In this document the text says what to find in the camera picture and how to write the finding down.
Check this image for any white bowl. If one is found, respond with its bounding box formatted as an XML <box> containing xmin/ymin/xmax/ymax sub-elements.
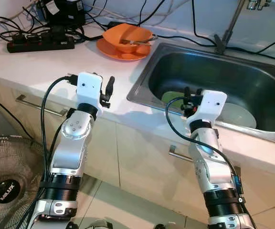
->
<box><xmin>216</xmin><ymin>103</ymin><xmax>258</xmax><ymax>130</ymax></box>

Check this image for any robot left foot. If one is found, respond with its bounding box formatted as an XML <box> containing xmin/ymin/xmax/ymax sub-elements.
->
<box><xmin>79</xmin><ymin>219</ymin><xmax>115</xmax><ymax>229</ymax></box>

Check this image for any black power strip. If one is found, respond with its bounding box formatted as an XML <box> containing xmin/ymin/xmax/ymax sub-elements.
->
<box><xmin>7</xmin><ymin>32</ymin><xmax>75</xmax><ymax>53</ymax></box>

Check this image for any thin black power brick cable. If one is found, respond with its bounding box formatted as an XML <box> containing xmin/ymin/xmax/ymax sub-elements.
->
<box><xmin>147</xmin><ymin>33</ymin><xmax>217</xmax><ymax>48</ymax></box>

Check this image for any small black power brick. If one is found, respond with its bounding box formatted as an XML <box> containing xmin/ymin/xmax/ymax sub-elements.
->
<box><xmin>107</xmin><ymin>21</ymin><xmax>124</xmax><ymax>30</ymax></box>

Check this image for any metal fork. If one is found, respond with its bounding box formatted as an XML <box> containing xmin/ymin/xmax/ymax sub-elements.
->
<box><xmin>128</xmin><ymin>36</ymin><xmax>157</xmax><ymax>47</ymax></box>

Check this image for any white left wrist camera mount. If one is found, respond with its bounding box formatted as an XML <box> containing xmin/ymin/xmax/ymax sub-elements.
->
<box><xmin>75</xmin><ymin>73</ymin><xmax>104</xmax><ymax>108</ymax></box>

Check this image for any grey floor fan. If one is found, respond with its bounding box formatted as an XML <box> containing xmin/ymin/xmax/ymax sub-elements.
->
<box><xmin>0</xmin><ymin>136</ymin><xmax>50</xmax><ymax>229</ymax></box>

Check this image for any orange plastic plate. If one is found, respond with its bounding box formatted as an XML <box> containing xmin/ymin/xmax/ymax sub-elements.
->
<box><xmin>96</xmin><ymin>37</ymin><xmax>151</xmax><ymax>62</ymax></box>

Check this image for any thick black hanging cable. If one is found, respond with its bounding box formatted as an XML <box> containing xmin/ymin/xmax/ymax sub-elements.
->
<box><xmin>191</xmin><ymin>0</ymin><xmax>219</xmax><ymax>48</ymax></box>

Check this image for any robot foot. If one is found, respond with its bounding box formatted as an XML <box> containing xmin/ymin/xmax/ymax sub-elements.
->
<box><xmin>154</xmin><ymin>222</ymin><xmax>177</xmax><ymax>229</ymax></box>
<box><xmin>79</xmin><ymin>219</ymin><xmax>115</xmax><ymax>229</ymax></box>

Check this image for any metal faucet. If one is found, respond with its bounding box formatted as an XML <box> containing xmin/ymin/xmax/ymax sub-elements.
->
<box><xmin>214</xmin><ymin>0</ymin><xmax>251</xmax><ymax>54</ymax></box>

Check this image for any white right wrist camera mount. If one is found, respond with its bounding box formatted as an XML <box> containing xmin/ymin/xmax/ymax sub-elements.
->
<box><xmin>189</xmin><ymin>91</ymin><xmax>228</xmax><ymax>129</ymax></box>

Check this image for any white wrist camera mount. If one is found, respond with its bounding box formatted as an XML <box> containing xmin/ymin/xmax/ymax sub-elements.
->
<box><xmin>75</xmin><ymin>73</ymin><xmax>104</xmax><ymax>108</ymax></box>
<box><xmin>189</xmin><ymin>91</ymin><xmax>228</xmax><ymax>129</ymax></box>

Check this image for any orange plastic bowl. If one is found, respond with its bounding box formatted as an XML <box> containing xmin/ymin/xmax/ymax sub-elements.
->
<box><xmin>103</xmin><ymin>23</ymin><xmax>153</xmax><ymax>53</ymax></box>

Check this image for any metal drawer handle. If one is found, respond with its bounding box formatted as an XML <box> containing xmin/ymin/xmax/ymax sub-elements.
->
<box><xmin>169</xmin><ymin>145</ymin><xmax>241</xmax><ymax>175</ymax></box>
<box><xmin>16</xmin><ymin>94</ymin><xmax>68</xmax><ymax>117</ymax></box>

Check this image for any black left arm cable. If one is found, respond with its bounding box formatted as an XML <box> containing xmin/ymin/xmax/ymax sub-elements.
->
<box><xmin>13</xmin><ymin>74</ymin><xmax>79</xmax><ymax>229</ymax></box>

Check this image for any stainless steel sink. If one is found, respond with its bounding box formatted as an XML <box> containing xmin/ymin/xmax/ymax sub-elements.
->
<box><xmin>127</xmin><ymin>42</ymin><xmax>275</xmax><ymax>144</ymax></box>

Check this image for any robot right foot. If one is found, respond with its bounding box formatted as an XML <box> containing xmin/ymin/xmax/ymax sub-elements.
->
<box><xmin>154</xmin><ymin>222</ymin><xmax>177</xmax><ymax>229</ymax></box>

